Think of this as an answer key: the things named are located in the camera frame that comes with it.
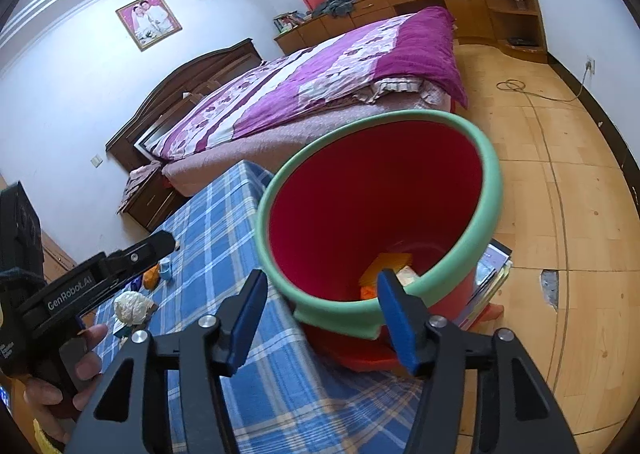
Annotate white paper ball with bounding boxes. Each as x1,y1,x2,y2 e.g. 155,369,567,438
113,291,157,326

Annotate person's left hand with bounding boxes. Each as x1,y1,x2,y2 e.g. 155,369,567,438
22,323,110,444

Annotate orange wrapper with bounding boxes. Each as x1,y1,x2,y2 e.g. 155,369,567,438
142,264,160,291

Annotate blue plaid tablecloth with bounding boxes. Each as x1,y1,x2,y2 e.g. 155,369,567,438
92,159,426,454

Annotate small light blue cup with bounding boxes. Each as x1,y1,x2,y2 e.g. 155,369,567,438
158,258,172,283

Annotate stack of magazines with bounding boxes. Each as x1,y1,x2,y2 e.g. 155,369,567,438
454,239,513,330

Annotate dark wooden nightstand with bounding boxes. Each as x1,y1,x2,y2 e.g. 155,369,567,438
117,161,188,232

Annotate orange box in bin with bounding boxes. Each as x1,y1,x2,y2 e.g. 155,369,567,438
358,251,414,301

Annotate red bin green rim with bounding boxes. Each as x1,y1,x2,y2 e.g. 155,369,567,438
255,109,502,372

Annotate dark wooden headboard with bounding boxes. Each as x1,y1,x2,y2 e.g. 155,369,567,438
105,38,262,172

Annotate bed with pink sheet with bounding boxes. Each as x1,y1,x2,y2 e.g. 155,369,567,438
162,76,454,197

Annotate framed wedding portrait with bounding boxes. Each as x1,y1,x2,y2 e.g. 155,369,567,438
116,0,182,52

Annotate purple floral quilt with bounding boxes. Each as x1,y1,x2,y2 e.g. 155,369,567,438
150,6,468,161

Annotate wooden corner shelf unit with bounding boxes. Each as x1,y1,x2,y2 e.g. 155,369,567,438
485,0,548,64

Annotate books on cabinet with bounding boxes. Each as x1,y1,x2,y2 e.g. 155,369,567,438
273,10,307,34

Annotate long wooden cabinet desk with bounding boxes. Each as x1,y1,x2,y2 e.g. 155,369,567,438
274,0,496,55

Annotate grey clothes pile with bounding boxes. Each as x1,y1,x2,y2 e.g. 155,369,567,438
311,0,358,18

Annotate black phone on mount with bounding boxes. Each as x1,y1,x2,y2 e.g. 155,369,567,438
0,182,44,276

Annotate white light switch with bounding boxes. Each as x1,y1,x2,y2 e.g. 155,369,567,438
91,155,103,168

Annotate grey power cable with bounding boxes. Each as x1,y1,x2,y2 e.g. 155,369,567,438
496,64,592,104

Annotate white wall socket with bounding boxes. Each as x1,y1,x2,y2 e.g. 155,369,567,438
586,57,596,74

